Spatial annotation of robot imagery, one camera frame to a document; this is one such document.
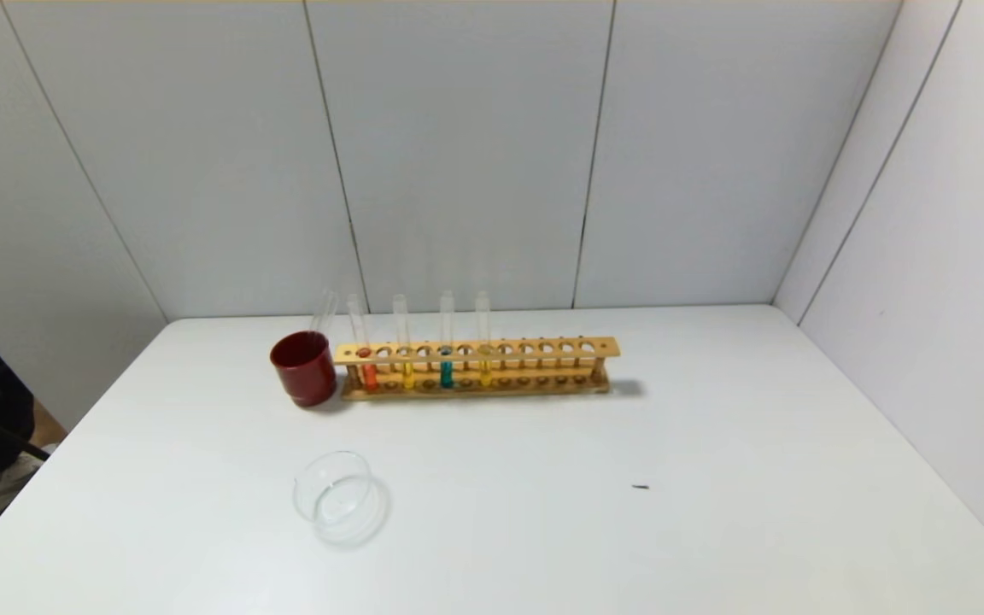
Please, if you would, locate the test tube with yellow pigment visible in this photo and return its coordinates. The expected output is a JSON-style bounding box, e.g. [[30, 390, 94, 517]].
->
[[475, 290, 493, 387], [393, 294, 416, 390]]

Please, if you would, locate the test tube with red pigment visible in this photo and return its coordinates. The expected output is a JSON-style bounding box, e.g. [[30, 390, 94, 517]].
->
[[348, 294, 378, 393]]

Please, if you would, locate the wooden test tube rack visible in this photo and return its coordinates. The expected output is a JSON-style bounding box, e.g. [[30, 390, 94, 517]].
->
[[334, 336, 621, 401]]

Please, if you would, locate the test tube with teal pigment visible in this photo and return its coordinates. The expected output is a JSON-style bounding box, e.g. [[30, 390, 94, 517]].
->
[[439, 290, 456, 390]]

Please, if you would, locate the empty clear test tube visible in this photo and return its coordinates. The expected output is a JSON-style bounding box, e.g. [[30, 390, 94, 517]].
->
[[311, 289, 340, 336]]

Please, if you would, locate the dark red cup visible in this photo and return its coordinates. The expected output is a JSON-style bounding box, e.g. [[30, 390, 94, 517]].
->
[[270, 331, 337, 407]]

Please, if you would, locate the clear glass beaker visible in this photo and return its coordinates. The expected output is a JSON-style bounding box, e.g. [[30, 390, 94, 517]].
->
[[292, 451, 389, 548]]

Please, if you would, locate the white sneaker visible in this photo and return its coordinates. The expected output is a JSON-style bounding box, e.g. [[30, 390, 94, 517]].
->
[[0, 453, 47, 522]]

